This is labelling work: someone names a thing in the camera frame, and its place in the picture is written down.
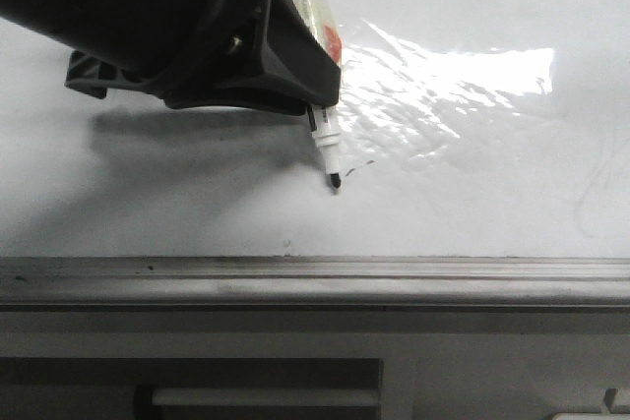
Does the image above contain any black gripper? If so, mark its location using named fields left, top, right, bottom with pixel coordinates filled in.
left=1, top=0, right=263, bottom=109

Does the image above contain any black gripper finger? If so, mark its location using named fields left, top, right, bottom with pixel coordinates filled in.
left=164, top=0, right=341, bottom=116

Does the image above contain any red disc taped to marker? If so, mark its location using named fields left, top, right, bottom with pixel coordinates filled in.
left=312, top=0, right=343, bottom=66

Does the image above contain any white dry-erase marker pen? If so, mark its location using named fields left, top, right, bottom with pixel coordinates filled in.
left=293, top=0, right=342, bottom=191

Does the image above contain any grey cabinet below whiteboard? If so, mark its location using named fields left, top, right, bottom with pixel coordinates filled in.
left=1, top=307, right=629, bottom=419

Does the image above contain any aluminium whiteboard tray frame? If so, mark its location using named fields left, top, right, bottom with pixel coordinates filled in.
left=1, top=256, right=629, bottom=308

